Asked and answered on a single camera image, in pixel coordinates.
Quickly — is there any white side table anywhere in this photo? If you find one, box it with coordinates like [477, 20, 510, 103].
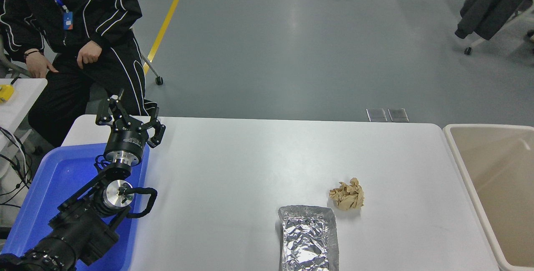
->
[0, 79, 48, 148]

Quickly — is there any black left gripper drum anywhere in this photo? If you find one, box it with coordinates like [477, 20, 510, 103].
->
[104, 126, 150, 159]

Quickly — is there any person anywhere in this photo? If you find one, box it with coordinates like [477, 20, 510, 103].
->
[0, 0, 158, 147]

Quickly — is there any grey office chair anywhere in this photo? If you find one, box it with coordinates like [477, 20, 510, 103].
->
[0, 33, 164, 115]

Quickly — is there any blue lanyard with badge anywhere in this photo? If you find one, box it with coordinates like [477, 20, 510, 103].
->
[35, 0, 73, 30]

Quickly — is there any white rolling chair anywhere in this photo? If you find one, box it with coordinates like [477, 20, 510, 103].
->
[464, 0, 534, 56]

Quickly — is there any person's left hand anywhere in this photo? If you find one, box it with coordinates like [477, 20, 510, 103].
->
[77, 41, 103, 69]

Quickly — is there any silver foil tray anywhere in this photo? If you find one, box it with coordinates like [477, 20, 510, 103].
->
[278, 205, 339, 271]

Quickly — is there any person's right hand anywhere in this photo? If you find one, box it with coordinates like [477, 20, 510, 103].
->
[24, 51, 59, 79]

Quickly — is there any blue plastic tray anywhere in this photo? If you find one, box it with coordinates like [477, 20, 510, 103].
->
[1, 142, 150, 271]

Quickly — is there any crumpled tan paper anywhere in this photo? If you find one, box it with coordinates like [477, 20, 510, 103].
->
[329, 178, 364, 211]

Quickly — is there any large pale bin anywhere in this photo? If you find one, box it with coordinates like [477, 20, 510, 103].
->
[442, 124, 534, 271]

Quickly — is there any black cable bundle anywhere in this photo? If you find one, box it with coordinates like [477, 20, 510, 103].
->
[0, 127, 35, 209]

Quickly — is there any yellow handheld device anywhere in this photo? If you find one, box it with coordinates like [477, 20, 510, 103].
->
[0, 84, 15, 104]

